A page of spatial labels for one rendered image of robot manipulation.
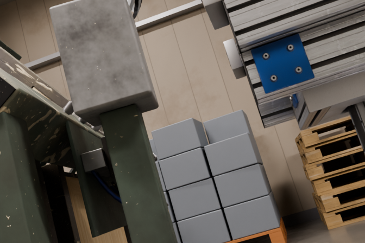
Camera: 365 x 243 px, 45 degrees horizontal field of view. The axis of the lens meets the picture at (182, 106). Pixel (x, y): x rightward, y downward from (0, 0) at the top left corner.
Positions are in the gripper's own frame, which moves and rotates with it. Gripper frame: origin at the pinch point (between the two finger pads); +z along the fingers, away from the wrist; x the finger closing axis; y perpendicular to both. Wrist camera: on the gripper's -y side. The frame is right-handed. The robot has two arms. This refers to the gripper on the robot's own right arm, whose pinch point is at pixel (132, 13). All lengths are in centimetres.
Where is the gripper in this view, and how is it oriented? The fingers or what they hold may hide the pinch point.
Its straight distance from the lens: 173.0
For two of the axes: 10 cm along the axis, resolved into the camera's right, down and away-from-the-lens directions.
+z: -1.9, 9.8, -1.1
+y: -9.6, -1.6, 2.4
